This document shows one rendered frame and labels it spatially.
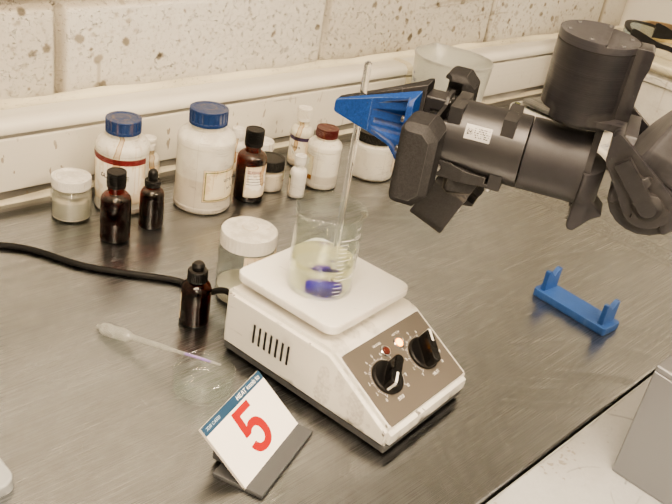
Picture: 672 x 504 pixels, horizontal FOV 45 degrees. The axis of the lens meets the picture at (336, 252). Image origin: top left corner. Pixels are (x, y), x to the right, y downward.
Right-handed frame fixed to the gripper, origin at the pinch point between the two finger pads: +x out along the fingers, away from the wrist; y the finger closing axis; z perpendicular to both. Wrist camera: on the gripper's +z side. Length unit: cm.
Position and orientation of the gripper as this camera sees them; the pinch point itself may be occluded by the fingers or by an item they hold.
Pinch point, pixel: (376, 113)
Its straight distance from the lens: 67.2
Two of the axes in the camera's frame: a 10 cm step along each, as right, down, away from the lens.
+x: -9.4, -2.8, 2.1
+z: -1.5, 8.7, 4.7
